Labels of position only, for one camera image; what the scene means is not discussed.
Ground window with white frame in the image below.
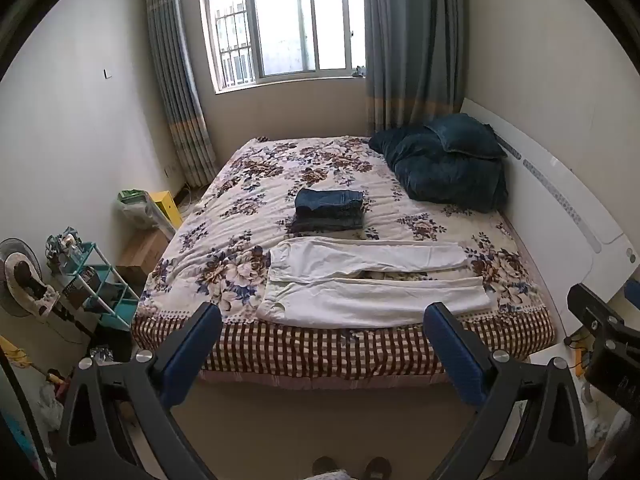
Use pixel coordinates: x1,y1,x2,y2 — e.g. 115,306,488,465
197,0,367,95

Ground brown cardboard box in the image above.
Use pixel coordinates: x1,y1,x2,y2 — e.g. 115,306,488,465
117,229,172,287

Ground clutter on shelf rack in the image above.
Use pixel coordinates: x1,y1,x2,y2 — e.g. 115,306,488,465
46,226,92,273

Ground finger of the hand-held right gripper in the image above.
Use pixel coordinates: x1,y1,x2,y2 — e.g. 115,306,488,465
566,283,627,342

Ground standing fan with cloth cover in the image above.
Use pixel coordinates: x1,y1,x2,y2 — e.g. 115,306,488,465
0,237,62,320

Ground grey-blue striped curtain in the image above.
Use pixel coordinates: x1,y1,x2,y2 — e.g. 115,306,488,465
361,0,469,137
145,0,219,189

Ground white bed headboard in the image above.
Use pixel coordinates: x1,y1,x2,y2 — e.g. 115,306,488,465
459,97,640,337

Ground dark blue quilt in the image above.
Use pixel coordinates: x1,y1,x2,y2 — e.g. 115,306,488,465
368,127,510,214

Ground teal shelf rack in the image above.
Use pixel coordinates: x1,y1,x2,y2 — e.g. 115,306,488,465
47,241,142,330

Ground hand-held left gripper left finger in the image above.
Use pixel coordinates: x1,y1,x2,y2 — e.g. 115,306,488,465
55,301,223,480

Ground white plastic bag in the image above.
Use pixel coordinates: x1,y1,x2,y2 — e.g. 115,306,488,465
117,188,176,237

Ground folded blue jeans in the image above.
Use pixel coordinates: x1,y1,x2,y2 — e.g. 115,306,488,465
294,188,365,217

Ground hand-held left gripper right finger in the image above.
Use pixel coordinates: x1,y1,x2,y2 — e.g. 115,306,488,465
422,301,588,480

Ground white pants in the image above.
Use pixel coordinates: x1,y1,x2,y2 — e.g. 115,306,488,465
256,237,492,328

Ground dark blue pillow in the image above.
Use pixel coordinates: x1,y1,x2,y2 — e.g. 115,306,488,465
425,113,508,160

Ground yellow box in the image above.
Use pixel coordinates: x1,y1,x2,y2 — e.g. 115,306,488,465
150,190,182,229

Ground person's brown shoe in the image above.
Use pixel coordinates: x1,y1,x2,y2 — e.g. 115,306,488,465
364,456,392,479

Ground floral plaid blanket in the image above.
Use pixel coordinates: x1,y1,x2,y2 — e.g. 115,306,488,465
131,135,558,376

